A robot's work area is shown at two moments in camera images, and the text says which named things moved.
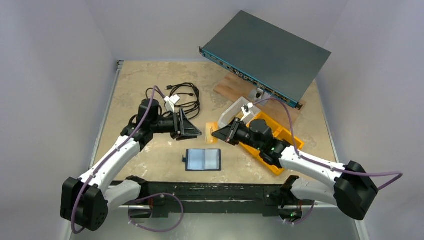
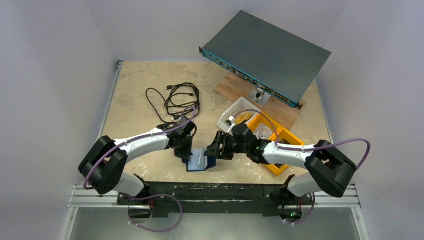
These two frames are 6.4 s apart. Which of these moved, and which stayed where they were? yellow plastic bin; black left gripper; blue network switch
Moved: black left gripper
Stayed: blue network switch; yellow plastic bin
